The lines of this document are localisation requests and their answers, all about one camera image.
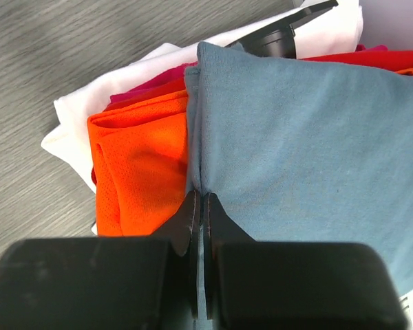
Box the blue-grey t shirt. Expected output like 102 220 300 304
186 42 413 329

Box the white folded t shirt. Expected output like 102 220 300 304
41 1 363 192

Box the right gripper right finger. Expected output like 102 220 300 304
202 193 257 318

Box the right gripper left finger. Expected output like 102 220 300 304
154 190 200 317

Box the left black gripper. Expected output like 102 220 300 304
226 0 339 58

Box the orange folded t shirt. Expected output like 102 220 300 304
87 91 188 237

